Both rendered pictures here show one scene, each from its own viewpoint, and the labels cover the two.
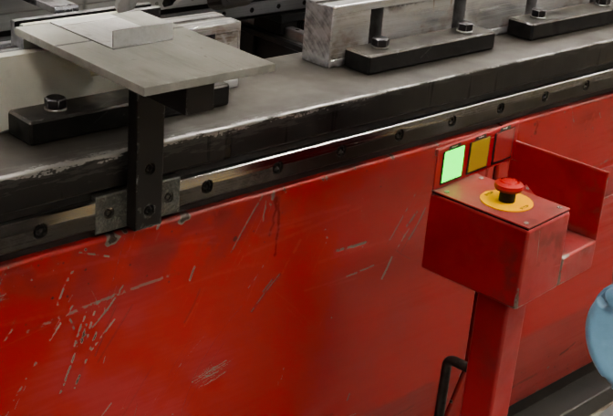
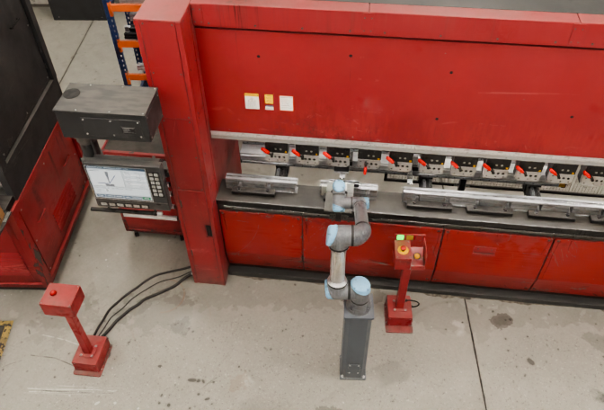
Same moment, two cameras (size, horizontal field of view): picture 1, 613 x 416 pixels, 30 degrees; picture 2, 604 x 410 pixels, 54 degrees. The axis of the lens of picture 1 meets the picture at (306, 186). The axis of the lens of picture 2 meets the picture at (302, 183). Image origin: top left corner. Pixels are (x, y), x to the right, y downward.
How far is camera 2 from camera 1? 3.13 m
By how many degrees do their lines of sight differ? 48
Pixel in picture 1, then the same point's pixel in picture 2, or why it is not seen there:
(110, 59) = (329, 200)
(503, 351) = (404, 274)
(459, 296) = (430, 255)
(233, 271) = not seen: hidden behind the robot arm
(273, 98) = (377, 207)
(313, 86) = (390, 206)
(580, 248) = (418, 265)
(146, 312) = not seen: hidden behind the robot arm
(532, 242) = (397, 260)
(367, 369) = not seen: hidden behind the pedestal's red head
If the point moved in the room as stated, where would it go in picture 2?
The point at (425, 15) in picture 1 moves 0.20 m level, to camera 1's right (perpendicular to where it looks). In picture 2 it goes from (435, 198) to (457, 215)
